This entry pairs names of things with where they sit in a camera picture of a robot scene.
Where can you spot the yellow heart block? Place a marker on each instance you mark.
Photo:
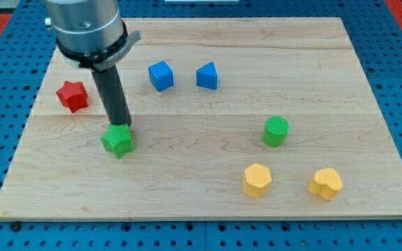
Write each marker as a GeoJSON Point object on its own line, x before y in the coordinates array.
{"type": "Point", "coordinates": [326, 183]}

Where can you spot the green star block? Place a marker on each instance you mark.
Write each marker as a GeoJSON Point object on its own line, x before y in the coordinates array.
{"type": "Point", "coordinates": [117, 140]}

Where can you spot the yellow hexagon block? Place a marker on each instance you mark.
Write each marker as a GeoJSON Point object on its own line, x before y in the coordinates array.
{"type": "Point", "coordinates": [256, 180]}

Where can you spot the green cylinder block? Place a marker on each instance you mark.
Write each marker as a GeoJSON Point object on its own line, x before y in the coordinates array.
{"type": "Point", "coordinates": [275, 131]}

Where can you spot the red star block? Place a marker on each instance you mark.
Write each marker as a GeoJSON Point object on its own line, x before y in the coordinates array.
{"type": "Point", "coordinates": [73, 95]}

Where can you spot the blue triangle block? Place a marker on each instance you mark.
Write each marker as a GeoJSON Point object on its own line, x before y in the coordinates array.
{"type": "Point", "coordinates": [207, 76]}

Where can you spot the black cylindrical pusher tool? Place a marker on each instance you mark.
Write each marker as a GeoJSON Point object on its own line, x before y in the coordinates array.
{"type": "Point", "coordinates": [112, 95]}

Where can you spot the blue cube block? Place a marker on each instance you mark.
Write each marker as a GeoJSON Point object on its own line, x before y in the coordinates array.
{"type": "Point", "coordinates": [161, 76]}

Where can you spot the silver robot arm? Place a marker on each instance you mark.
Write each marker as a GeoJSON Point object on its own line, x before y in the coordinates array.
{"type": "Point", "coordinates": [90, 32]}

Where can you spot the wooden board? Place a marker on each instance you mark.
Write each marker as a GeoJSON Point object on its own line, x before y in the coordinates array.
{"type": "Point", "coordinates": [192, 144]}

